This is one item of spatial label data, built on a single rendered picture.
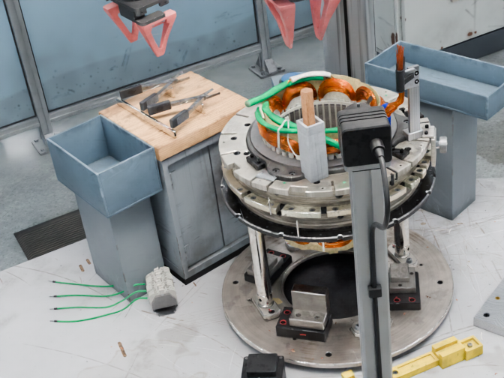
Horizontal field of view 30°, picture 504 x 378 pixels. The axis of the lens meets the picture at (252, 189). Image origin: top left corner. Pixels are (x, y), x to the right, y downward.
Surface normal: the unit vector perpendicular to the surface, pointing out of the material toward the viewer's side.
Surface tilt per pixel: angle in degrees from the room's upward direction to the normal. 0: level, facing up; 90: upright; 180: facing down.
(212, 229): 90
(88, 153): 90
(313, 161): 90
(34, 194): 0
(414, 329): 0
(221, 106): 0
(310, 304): 90
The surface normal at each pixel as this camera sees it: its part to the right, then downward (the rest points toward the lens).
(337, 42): -0.16, 0.56
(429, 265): -0.11, -0.83
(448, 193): -0.68, 0.47
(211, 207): 0.62, 0.37
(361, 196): 0.05, 0.55
